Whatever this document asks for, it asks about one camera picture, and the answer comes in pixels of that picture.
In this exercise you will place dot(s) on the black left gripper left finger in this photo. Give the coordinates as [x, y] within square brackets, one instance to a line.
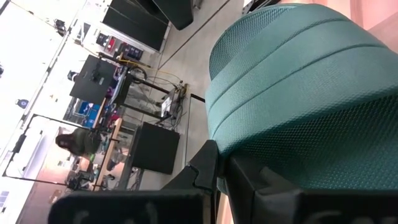
[203, 168]

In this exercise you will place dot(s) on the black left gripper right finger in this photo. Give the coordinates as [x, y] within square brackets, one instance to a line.
[242, 186]

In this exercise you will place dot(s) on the green rubber slide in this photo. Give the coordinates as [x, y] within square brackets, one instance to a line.
[295, 93]

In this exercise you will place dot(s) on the black cabinet box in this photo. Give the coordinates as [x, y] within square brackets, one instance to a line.
[155, 147]

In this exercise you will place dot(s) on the wooden desk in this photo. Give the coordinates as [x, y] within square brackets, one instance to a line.
[107, 149]

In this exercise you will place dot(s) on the person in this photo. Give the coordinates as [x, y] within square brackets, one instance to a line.
[81, 141]

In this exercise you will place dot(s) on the black monitor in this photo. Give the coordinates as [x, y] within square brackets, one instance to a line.
[91, 79]

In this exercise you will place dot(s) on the red storage boxes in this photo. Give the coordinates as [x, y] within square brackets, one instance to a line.
[110, 43]

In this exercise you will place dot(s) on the black partition panel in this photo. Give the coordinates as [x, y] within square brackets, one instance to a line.
[136, 25]

